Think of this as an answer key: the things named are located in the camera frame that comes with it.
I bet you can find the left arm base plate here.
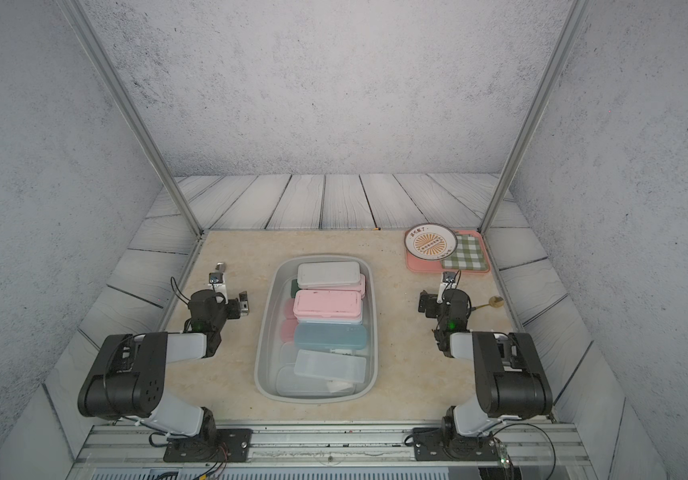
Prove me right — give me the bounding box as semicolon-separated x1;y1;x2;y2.
163;428;253;463

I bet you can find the left aluminium frame post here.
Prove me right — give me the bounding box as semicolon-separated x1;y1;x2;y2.
58;0;204;239

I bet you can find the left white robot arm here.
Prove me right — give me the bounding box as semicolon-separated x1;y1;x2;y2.
77;290;252;463

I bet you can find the light blue pencil case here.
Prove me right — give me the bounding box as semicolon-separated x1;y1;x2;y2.
298;315;363;325

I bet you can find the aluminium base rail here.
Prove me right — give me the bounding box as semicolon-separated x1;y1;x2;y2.
68;422;596;479

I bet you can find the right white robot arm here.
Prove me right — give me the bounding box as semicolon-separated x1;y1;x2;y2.
413;287;554;458

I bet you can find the aluminium frame post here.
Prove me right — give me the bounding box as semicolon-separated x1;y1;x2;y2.
478;0;591;236
58;0;204;239

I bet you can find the green checkered cloth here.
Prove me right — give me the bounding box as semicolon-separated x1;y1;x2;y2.
441;234;489;272

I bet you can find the teal pencil case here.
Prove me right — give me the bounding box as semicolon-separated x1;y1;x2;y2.
294;324;368;351

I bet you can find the pink pencil case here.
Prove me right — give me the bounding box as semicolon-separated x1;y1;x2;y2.
304;274;367;298
280;298;299;343

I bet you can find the pink tray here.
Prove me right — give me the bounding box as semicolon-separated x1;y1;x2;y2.
405;230;491;275

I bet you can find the dark green pencil case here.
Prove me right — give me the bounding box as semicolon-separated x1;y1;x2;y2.
291;279;301;298

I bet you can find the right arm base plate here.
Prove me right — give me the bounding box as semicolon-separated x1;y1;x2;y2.
403;427;500;462

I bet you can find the round patterned plate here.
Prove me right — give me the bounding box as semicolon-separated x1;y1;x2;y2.
404;223;458;261

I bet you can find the clear translucent pencil case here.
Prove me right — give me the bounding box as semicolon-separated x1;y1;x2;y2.
279;342;299;366

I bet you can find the right aluminium frame post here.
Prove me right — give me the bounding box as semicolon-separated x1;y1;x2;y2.
478;0;591;236

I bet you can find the grey plastic storage box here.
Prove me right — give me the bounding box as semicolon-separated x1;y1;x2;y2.
255;255;378;403

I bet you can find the gold spoon dark handle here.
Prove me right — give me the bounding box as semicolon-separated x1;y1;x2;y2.
472;296;505;311

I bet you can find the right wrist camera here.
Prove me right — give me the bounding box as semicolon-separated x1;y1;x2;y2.
437;271;461;303

